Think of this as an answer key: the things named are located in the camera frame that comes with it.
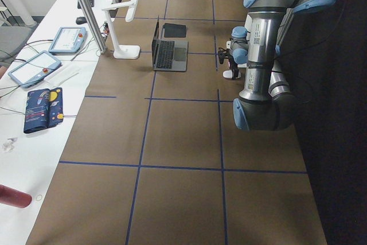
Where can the aluminium frame post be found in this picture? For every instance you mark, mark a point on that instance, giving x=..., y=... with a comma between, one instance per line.
x=93, y=26

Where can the grey laptop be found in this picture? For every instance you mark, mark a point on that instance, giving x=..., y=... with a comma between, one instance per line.
x=169, y=56

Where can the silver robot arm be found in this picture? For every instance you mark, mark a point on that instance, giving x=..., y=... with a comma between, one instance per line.
x=266, y=102

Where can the black mouse pad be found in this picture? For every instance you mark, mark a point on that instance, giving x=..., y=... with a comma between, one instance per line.
x=174, y=30

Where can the red bottle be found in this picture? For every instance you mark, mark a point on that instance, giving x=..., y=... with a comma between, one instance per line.
x=14, y=198

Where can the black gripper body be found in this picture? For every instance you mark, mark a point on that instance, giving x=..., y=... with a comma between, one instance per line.
x=234, y=66

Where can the far teach pendant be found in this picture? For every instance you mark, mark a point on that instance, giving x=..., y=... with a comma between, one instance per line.
x=68, y=40

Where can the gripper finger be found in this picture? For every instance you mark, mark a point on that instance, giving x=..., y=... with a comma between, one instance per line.
x=235, y=73

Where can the blue patterned pouch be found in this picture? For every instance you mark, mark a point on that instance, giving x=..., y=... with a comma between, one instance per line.
x=44, y=109

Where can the black desk mouse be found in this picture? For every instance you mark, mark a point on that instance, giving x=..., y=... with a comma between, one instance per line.
x=80, y=20

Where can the teach pendant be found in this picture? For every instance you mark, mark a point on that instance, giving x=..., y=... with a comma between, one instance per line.
x=68, y=40
x=35, y=69

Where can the near teach pendant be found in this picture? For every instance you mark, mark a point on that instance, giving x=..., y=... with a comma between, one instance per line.
x=35, y=69

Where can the white computer mouse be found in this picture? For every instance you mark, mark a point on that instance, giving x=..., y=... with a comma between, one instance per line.
x=228, y=74

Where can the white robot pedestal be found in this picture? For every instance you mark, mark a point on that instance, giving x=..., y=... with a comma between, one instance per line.
x=238, y=44

